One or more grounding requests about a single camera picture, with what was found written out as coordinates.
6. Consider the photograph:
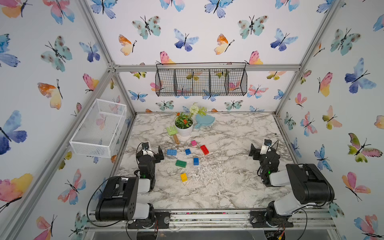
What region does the light blue long lego brick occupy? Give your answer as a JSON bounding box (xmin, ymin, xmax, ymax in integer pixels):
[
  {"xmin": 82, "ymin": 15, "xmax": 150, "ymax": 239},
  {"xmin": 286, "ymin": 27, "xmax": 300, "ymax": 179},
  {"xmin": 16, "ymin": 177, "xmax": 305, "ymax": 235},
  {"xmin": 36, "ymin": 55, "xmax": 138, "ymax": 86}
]
[{"xmin": 167, "ymin": 149, "xmax": 178, "ymax": 156}]

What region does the green long lego brick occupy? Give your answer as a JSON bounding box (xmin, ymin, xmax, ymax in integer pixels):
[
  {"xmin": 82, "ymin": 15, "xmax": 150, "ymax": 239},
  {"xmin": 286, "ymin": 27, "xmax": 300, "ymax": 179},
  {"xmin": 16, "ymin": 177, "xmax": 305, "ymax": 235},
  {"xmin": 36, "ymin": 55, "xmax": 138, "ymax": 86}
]
[{"xmin": 175, "ymin": 160, "xmax": 187, "ymax": 168}]

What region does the yellow small lego brick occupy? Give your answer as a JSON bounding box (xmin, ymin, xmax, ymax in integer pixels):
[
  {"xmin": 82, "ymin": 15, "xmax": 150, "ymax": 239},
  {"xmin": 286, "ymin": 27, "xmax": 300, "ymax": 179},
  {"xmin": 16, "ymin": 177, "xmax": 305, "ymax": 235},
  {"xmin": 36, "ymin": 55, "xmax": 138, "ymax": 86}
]
[{"xmin": 181, "ymin": 173, "xmax": 188, "ymax": 183}]

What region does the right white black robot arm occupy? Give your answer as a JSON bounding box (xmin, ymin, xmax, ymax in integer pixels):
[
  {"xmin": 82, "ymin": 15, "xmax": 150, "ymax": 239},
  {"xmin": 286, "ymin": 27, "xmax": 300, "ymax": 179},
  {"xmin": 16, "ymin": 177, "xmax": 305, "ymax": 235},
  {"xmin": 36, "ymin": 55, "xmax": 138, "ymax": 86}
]
[{"xmin": 249, "ymin": 140, "xmax": 335, "ymax": 228}]

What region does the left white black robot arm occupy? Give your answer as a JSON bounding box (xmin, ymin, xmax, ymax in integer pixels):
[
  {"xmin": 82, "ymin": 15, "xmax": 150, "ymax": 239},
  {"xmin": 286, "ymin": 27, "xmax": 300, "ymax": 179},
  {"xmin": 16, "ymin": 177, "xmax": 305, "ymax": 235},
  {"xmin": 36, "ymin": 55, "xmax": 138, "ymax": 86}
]
[{"xmin": 95, "ymin": 142, "xmax": 164, "ymax": 224}]

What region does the red long lego brick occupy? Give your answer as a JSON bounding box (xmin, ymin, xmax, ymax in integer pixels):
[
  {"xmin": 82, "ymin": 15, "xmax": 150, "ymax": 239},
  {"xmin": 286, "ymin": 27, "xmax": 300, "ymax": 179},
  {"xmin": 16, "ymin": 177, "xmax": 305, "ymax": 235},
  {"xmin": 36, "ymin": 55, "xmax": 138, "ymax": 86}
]
[{"xmin": 200, "ymin": 145, "xmax": 210, "ymax": 155}]

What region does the green toy rake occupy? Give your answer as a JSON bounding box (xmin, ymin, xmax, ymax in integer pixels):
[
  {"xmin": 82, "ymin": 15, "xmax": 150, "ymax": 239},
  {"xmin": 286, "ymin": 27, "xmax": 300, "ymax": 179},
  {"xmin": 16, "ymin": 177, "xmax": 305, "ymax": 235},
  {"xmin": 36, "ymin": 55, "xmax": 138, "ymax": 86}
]
[{"xmin": 166, "ymin": 126, "xmax": 180, "ymax": 145}]

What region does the white pot with flowers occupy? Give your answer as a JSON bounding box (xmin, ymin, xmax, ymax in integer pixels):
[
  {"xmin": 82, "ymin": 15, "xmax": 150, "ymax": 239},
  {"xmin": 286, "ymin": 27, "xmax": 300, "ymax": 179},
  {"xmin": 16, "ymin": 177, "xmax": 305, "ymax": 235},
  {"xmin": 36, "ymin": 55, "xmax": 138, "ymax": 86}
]
[{"xmin": 174, "ymin": 103, "xmax": 207, "ymax": 138}]

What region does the teal whale shaped dish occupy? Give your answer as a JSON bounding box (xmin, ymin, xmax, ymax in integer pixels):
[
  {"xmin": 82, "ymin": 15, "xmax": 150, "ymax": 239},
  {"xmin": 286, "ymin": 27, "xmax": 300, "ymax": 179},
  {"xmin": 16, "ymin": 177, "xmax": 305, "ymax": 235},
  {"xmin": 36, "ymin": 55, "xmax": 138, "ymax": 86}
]
[{"xmin": 194, "ymin": 115, "xmax": 215, "ymax": 129}]

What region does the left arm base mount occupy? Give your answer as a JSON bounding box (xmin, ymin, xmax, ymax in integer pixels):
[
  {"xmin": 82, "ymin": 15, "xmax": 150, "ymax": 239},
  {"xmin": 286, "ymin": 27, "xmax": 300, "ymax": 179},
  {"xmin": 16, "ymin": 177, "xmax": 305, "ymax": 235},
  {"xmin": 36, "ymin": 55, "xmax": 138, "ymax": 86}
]
[{"xmin": 127, "ymin": 211, "xmax": 171, "ymax": 230}]

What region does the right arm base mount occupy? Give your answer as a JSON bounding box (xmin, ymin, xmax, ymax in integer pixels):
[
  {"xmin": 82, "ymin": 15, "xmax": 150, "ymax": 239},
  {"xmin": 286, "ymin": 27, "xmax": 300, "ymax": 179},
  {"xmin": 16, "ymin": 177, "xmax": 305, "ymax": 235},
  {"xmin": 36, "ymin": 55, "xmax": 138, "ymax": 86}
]
[{"xmin": 250, "ymin": 211, "xmax": 294, "ymax": 228}]

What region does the white mesh wall basket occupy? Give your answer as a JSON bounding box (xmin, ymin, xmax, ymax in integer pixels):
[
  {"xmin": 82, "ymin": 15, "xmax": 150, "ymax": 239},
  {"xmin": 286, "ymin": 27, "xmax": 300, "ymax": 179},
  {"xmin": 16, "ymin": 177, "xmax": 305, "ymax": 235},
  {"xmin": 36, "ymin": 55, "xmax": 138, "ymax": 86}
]
[{"xmin": 70, "ymin": 99, "xmax": 127, "ymax": 158}]

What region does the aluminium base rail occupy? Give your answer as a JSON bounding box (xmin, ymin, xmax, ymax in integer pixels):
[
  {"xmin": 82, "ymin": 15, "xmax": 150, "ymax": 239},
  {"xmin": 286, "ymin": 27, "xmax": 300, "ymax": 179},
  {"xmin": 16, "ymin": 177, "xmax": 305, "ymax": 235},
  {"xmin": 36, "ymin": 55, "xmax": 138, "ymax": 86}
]
[{"xmin": 85, "ymin": 209, "xmax": 337, "ymax": 232}]

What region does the black wire wall basket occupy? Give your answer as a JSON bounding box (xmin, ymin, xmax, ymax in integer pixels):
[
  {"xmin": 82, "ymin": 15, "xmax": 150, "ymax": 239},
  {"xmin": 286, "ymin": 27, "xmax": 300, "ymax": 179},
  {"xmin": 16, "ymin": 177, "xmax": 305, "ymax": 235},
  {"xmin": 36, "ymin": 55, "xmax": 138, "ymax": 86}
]
[{"xmin": 153, "ymin": 63, "xmax": 248, "ymax": 97}]

